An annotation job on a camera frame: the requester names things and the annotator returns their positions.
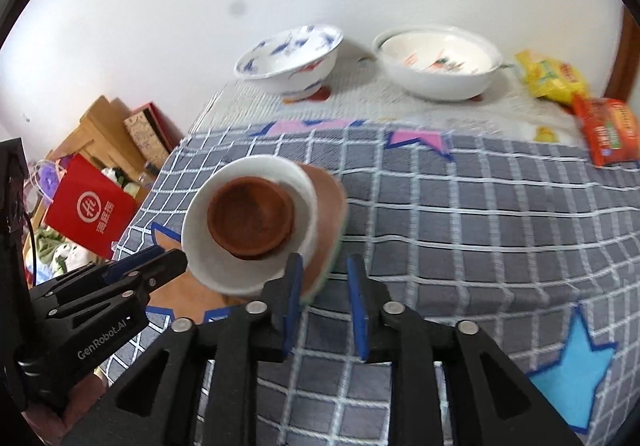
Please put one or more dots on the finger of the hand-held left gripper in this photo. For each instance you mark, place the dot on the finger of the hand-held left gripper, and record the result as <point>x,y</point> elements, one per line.
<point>165,266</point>
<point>132,262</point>

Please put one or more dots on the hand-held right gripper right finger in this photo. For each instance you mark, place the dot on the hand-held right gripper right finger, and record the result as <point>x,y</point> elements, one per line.
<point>357,311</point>

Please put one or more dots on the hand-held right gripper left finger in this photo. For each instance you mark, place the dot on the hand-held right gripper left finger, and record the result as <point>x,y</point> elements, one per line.
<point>295,296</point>

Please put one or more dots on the green plate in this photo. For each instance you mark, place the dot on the green plate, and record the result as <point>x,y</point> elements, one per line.
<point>327,276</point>

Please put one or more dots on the plain white bowl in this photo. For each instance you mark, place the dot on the plain white bowl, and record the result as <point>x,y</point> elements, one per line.
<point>210,266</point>

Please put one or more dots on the pink plate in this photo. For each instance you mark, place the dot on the pink plate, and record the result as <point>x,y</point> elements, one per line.
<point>327,216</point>

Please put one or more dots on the person's left hand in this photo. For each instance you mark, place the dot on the person's left hand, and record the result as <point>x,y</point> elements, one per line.
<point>75,406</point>

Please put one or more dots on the red paper bag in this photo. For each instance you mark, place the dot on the red paper bag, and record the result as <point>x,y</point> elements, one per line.
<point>90,211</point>

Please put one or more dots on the pale patterned cloth pile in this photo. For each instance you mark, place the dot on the pale patterned cloth pile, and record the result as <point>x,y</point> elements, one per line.
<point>60,256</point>

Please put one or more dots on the purple plastic bag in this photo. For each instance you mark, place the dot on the purple plastic bag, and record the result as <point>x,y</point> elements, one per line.
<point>47,175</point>

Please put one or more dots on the patterned box with red side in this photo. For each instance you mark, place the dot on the patterned box with red side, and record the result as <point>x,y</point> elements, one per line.
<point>147,133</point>

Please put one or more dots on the light wooden boards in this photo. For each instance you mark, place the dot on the light wooden boards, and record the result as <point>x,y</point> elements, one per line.
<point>95,130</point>

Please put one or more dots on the grey checked tablecloth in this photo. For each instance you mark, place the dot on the grey checked tablecloth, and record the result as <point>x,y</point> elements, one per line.
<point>475,226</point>

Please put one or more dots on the blue crane-pattern bowl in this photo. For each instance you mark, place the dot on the blue crane-pattern bowl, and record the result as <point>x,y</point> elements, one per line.
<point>285,70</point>

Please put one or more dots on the large white bowl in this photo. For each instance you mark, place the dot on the large white bowl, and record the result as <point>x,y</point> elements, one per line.
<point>435,83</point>

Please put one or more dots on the white cartoon-print bowl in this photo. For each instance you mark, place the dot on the white cartoon-print bowl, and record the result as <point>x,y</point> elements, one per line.
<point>430,50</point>

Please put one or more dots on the yellow snack bag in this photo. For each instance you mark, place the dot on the yellow snack bag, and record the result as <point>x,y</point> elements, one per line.
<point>552,75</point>

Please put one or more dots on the red snack bag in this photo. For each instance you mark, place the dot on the red snack bag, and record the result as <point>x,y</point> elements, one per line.
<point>612,130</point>

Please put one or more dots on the brown wooden door frame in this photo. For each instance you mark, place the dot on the brown wooden door frame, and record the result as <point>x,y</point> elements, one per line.
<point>625,60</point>

